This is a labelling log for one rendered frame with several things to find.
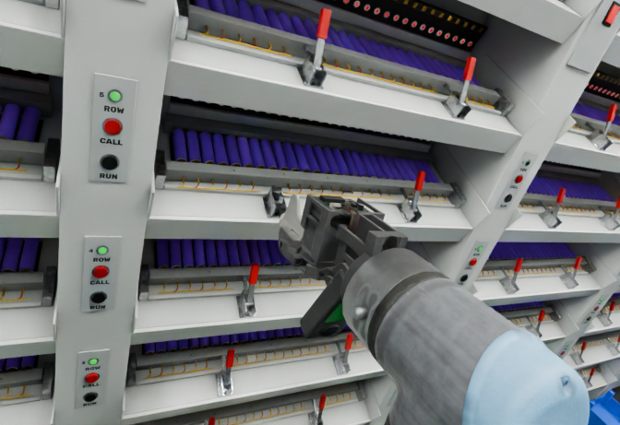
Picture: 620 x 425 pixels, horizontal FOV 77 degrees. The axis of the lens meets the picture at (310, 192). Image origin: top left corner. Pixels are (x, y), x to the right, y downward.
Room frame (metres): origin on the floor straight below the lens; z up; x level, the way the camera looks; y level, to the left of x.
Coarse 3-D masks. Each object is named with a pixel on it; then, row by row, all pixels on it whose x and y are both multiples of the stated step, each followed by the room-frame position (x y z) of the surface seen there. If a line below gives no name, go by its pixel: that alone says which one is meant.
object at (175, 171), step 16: (176, 176) 0.49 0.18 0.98; (192, 176) 0.50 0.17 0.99; (208, 176) 0.51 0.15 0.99; (224, 176) 0.52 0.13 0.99; (240, 176) 0.53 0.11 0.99; (256, 176) 0.55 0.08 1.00; (272, 176) 0.56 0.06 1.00; (288, 176) 0.58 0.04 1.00; (304, 176) 0.60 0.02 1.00; (320, 176) 0.62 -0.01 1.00; (336, 176) 0.63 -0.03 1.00; (352, 176) 0.66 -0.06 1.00; (288, 192) 0.57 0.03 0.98; (352, 192) 0.64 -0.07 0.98; (368, 192) 0.67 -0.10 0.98; (384, 192) 0.69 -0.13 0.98; (400, 192) 0.71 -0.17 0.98; (432, 192) 0.75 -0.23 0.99; (448, 192) 0.77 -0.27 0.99
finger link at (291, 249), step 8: (280, 232) 0.42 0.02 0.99; (280, 240) 0.39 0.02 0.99; (288, 240) 0.40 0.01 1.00; (280, 248) 0.39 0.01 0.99; (288, 248) 0.38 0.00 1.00; (296, 248) 0.37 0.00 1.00; (288, 256) 0.37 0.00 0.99; (296, 256) 0.37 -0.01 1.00; (296, 264) 0.36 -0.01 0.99; (304, 264) 0.37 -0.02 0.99
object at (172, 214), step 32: (160, 128) 0.57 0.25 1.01; (288, 128) 0.68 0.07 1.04; (320, 128) 0.71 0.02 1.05; (160, 160) 0.48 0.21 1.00; (448, 160) 0.84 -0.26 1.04; (160, 192) 0.46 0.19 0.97; (192, 192) 0.49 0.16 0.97; (320, 192) 0.62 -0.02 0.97; (160, 224) 0.43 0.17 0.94; (192, 224) 0.45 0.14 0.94; (224, 224) 0.47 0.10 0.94; (256, 224) 0.50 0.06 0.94; (416, 224) 0.66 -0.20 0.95; (448, 224) 0.70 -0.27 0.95
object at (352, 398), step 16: (336, 384) 0.77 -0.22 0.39; (352, 384) 0.77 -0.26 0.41; (368, 384) 0.78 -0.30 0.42; (256, 400) 0.65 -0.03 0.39; (272, 400) 0.66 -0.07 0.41; (288, 400) 0.67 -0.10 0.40; (304, 400) 0.70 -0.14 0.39; (320, 400) 0.67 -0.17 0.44; (336, 400) 0.74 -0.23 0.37; (352, 400) 0.75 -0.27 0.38; (368, 400) 0.76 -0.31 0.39; (176, 416) 0.56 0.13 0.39; (192, 416) 0.56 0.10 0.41; (208, 416) 0.57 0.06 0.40; (224, 416) 0.59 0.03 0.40; (240, 416) 0.61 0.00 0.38; (256, 416) 0.63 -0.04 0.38; (272, 416) 0.64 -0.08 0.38; (288, 416) 0.65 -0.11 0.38; (304, 416) 0.67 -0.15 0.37; (320, 416) 0.66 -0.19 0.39; (336, 416) 0.70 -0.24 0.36; (352, 416) 0.72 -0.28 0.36; (368, 416) 0.74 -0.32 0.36
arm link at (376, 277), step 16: (384, 256) 0.29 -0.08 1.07; (400, 256) 0.29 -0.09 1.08; (416, 256) 0.30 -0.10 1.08; (368, 272) 0.28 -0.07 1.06; (384, 272) 0.27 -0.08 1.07; (400, 272) 0.27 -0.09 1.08; (416, 272) 0.27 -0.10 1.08; (352, 288) 0.28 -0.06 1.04; (368, 288) 0.27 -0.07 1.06; (384, 288) 0.26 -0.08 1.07; (352, 304) 0.27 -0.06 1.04; (368, 304) 0.26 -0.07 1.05; (352, 320) 0.26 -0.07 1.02; (368, 320) 0.25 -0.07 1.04
